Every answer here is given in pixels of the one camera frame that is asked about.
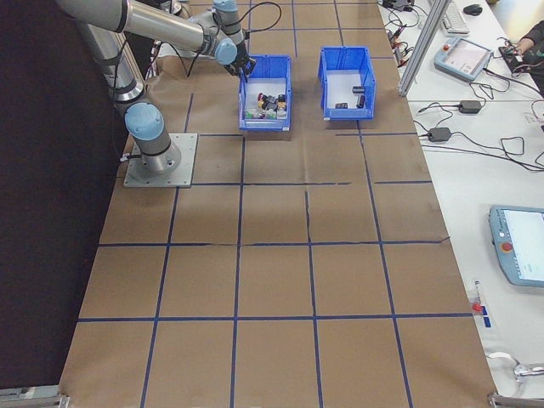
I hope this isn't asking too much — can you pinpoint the blue bin with push buttons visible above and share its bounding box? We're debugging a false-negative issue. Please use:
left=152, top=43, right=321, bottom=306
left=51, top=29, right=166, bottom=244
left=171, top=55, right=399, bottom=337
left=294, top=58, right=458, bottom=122
left=237, top=54, right=293, bottom=132

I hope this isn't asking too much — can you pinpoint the blue bin with capacitors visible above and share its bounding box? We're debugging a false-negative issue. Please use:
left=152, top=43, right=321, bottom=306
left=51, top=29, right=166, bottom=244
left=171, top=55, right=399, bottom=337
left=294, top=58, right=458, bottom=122
left=318, top=45, right=377, bottom=122

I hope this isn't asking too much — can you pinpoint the person dark sleeved forearm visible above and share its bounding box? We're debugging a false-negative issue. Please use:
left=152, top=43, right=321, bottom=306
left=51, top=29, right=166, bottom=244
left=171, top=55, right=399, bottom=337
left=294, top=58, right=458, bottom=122
left=525, top=16, right=544, bottom=46

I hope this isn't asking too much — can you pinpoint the white keyboard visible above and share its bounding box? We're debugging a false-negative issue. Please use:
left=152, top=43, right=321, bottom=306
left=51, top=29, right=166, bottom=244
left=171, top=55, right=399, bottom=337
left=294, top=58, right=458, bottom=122
left=441, top=2, right=471, bottom=35

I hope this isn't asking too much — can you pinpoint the light blue teach pendant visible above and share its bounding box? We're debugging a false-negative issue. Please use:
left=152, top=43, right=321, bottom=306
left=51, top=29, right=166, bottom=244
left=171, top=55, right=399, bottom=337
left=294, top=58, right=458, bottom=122
left=488, top=204, right=544, bottom=289
left=433, top=37, right=494, bottom=82

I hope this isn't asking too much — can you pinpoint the black electronics board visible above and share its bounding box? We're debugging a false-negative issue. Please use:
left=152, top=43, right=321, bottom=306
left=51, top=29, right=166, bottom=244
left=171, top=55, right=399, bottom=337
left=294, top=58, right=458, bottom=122
left=497, top=44, right=530, bottom=67

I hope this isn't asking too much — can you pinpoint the white side table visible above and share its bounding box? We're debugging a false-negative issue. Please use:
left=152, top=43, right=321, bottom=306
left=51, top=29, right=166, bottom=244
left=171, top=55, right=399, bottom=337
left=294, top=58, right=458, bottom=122
left=377, top=0, right=544, bottom=408

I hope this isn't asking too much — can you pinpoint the small red capped clear strip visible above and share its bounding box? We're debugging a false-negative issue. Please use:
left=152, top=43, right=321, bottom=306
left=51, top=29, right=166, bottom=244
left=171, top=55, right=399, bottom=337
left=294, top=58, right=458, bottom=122
left=470, top=279, right=486, bottom=316

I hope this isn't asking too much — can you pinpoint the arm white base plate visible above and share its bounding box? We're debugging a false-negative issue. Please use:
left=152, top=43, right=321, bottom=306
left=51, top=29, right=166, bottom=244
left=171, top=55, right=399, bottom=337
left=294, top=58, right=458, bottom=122
left=122, top=133, right=199, bottom=188

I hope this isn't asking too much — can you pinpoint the aluminium post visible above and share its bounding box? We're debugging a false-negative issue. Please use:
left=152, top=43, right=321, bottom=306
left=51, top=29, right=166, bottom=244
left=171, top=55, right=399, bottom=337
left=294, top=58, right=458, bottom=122
left=398, top=0, right=452, bottom=97

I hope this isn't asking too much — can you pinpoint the black adapter cable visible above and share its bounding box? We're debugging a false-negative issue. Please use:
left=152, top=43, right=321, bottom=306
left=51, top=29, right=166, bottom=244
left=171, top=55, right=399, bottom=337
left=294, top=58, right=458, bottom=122
left=412, top=120, right=544, bottom=172
left=417, top=101, right=462, bottom=124

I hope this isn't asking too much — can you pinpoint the black frame cover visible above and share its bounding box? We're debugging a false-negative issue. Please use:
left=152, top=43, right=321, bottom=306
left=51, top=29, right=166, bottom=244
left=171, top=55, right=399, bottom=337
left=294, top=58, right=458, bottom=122
left=0, top=0, right=144, bottom=392

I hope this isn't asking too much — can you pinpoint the black pendant cable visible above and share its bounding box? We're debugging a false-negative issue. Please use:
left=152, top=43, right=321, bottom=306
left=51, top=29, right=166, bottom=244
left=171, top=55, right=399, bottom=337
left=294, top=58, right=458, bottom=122
left=468, top=67, right=544, bottom=101

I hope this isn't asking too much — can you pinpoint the metal corner bracket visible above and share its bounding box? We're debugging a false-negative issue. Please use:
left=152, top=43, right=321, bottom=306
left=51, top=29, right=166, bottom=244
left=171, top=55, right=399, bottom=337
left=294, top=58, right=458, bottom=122
left=0, top=384, right=71, bottom=408

